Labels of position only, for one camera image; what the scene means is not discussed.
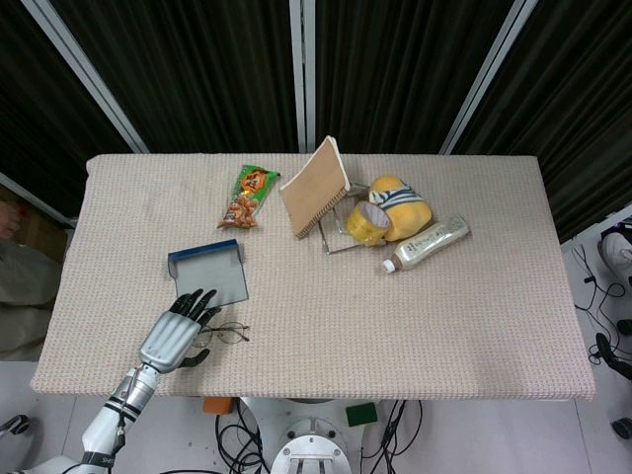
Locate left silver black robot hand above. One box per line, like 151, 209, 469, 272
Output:
136, 288, 223, 375

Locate thin wire-frame eyeglasses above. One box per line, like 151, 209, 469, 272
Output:
193, 321, 251, 349

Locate blue glasses case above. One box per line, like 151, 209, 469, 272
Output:
166, 238, 251, 305

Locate orange rectangular block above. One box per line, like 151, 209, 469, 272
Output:
202, 396, 233, 416

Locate dark green rectangular block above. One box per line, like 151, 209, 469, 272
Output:
345, 402, 379, 429

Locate beige trousers leg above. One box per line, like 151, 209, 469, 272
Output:
0, 240, 64, 362

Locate green orange snack bag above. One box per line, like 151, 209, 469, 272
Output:
215, 164, 283, 231

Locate beige waffle tablecloth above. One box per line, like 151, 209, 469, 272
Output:
29, 152, 597, 402

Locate white robot torso base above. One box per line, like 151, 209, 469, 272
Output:
236, 397, 386, 474

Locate brown spiral notebook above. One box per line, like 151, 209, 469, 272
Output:
278, 135, 353, 241

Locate yellow tape roll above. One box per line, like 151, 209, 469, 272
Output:
345, 199, 393, 247

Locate black curtain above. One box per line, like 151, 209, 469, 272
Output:
456, 0, 632, 243
0, 0, 135, 199
48, 0, 300, 154
315, 0, 525, 155

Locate yellow plush toy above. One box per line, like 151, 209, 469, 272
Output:
368, 176, 435, 243

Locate beige drink bottle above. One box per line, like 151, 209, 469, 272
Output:
381, 213, 470, 276

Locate black chair base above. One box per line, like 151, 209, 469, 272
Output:
589, 319, 632, 382

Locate white shoe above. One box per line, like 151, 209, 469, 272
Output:
598, 231, 632, 274

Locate black cable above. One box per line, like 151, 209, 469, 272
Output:
361, 398, 427, 474
571, 243, 632, 338
214, 398, 272, 474

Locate metal wire book stand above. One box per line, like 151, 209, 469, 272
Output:
318, 181, 391, 256

